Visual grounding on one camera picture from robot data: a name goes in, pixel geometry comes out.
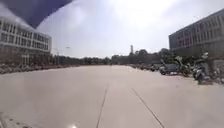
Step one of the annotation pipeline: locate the row of distant trees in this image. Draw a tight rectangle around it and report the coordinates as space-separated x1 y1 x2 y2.
49 48 174 66

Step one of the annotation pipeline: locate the distant slim tower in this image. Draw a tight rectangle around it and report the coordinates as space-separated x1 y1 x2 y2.
129 44 135 55

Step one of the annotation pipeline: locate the pale concrete paved plaza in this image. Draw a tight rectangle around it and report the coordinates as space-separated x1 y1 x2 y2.
0 64 224 128

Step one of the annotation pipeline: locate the dark parked car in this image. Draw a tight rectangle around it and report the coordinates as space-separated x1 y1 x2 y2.
158 63 181 76

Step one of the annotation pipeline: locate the low hedge row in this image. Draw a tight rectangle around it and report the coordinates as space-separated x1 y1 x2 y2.
0 63 82 75

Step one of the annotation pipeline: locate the row of parked bicycles and scooters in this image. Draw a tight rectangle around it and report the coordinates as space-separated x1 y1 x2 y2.
133 51 224 86

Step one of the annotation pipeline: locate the white multi-storey building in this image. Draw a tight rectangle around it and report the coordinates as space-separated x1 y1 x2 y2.
0 16 53 66

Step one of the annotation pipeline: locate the grey multi-storey building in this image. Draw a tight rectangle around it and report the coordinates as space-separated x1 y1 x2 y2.
168 8 224 62

